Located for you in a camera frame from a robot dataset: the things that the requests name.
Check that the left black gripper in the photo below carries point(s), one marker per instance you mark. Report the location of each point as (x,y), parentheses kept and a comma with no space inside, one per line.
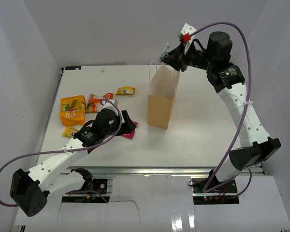
(122,124)

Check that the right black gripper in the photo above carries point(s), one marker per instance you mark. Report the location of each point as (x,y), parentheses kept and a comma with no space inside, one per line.
(178,57)

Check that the silver grey snack packet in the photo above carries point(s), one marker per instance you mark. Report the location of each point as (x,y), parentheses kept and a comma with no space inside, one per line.
(164,53)

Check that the magenta candy packet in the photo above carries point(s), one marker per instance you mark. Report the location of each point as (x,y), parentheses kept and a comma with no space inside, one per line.
(131,135)

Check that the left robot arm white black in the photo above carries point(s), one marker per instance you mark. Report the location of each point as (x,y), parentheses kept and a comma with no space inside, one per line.
(31,189)

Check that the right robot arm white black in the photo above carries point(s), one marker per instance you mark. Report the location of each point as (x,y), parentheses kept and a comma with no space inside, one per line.
(229,83)

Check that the brown paper bag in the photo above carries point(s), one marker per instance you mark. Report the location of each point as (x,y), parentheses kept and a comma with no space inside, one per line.
(161,96)

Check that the large yellow snack bag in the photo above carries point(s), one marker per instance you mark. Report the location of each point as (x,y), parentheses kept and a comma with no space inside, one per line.
(73,110)

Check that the small yellow snack packet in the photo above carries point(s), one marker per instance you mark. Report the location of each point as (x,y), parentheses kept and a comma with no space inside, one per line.
(126,91)

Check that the orange snack packet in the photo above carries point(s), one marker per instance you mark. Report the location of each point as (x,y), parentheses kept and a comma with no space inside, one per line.
(94,104)

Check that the small yellow candy packet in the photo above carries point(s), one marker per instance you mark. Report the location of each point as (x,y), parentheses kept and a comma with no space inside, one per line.
(70,132)

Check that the blue label left corner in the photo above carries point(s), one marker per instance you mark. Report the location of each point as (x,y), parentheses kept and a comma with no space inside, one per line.
(73,68)

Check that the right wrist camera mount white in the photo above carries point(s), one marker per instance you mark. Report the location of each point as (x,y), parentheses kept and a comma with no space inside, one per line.
(186,37)

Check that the aluminium table front rail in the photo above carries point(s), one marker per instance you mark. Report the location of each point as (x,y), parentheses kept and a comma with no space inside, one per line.
(149,170)

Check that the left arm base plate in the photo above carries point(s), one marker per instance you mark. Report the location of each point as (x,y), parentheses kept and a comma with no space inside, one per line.
(95,194)

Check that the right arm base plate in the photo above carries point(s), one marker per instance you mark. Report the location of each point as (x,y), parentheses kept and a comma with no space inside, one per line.
(221,195)

